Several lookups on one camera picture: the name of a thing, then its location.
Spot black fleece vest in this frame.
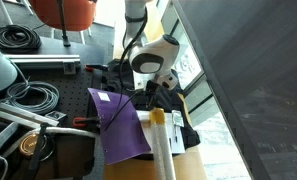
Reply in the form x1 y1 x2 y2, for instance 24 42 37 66
102 59 200 156

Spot orange handled clamp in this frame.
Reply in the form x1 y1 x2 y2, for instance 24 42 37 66
73 117 100 127

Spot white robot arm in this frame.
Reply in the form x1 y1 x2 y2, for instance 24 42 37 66
122 0 180 90

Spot aluminium profile bars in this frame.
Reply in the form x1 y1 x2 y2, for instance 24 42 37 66
0 102 59 157

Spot grey coiled cable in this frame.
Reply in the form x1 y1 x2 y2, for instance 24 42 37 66
5 81 60 115

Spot red handled clamp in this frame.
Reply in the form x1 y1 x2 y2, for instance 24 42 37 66
84 64 108 72

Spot black coiled cable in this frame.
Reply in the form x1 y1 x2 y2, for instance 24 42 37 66
0 24 42 52

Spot round copper metal disc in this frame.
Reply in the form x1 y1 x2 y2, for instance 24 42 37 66
19 134 39 157

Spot bubble wrap roll yellow tape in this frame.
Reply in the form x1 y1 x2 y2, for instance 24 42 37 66
149 108 176 180

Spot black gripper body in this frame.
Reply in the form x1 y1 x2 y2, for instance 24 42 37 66
145 80 161 101

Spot white paper sheets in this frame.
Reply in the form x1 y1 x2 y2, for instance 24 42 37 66
137 110 185 155

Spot small white tag card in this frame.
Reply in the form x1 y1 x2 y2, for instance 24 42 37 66
172 110 184 127

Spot black perforated breadboard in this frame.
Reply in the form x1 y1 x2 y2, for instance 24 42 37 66
23 68 102 127

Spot purple plastic folder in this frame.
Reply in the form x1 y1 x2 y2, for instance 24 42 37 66
88 88 151 165

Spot aluminium extrusion rail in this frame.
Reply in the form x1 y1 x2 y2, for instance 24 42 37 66
7 55 81 75

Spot orange chair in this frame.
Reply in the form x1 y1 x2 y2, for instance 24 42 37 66
28 0 98 32

